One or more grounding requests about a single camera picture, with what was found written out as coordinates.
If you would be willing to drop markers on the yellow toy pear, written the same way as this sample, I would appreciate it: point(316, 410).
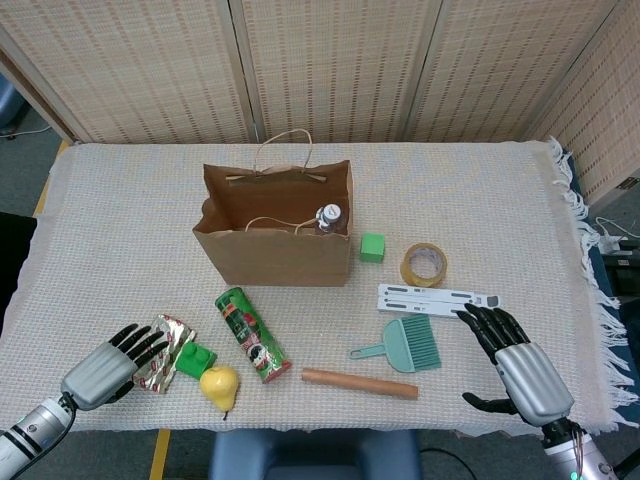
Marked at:
point(217, 385)

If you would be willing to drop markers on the brown wooden rolling pin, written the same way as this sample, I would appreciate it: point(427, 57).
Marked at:
point(360, 384)

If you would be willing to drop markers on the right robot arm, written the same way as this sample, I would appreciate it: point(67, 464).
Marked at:
point(580, 457)

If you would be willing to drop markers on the green toy building brick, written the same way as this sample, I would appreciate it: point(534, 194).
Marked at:
point(192, 362)

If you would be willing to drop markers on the teal hand brush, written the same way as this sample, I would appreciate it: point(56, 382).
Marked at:
point(405, 345)

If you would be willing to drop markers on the clear plastic water bottle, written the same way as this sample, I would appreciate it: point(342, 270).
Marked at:
point(329, 214)

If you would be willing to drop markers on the black box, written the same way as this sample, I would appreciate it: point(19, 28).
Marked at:
point(625, 275)

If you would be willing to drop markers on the small green cube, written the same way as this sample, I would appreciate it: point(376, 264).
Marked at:
point(372, 248)

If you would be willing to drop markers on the green Pringles can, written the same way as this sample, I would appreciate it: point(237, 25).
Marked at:
point(250, 335)

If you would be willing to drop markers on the brown paper bag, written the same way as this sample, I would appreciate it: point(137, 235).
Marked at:
point(275, 260)

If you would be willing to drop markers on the white folding stand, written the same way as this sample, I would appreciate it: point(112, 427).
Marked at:
point(425, 300)

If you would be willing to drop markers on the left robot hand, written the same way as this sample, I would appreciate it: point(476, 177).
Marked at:
point(97, 375)

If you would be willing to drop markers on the white power strip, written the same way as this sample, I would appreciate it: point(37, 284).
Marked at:
point(611, 244)

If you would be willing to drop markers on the woven folding screen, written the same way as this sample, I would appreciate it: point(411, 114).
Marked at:
point(150, 75)

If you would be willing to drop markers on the brass screen hinge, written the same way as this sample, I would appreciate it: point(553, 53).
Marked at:
point(627, 183)

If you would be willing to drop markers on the clear packing tape roll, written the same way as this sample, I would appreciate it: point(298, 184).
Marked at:
point(407, 272)

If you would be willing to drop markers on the beige woven tablecloth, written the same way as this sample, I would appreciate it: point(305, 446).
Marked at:
point(125, 200)

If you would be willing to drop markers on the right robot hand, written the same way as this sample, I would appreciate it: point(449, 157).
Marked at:
point(535, 382)

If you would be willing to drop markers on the blue office chair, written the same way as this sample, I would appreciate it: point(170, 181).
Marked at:
point(7, 107)

